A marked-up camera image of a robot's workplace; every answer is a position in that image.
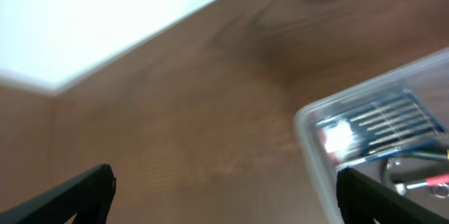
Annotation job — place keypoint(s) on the clear plastic container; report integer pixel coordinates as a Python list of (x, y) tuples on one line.
[(428, 80)]

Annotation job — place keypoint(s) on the small claw hammer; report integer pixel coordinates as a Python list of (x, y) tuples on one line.
[(438, 185)]

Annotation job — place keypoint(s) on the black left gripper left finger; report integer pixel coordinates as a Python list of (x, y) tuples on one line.
[(86, 198)]

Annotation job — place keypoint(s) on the black yellow screwdriver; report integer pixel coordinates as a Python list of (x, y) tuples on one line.
[(433, 154)]

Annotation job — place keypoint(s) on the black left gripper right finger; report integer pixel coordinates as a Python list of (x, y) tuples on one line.
[(362, 200)]

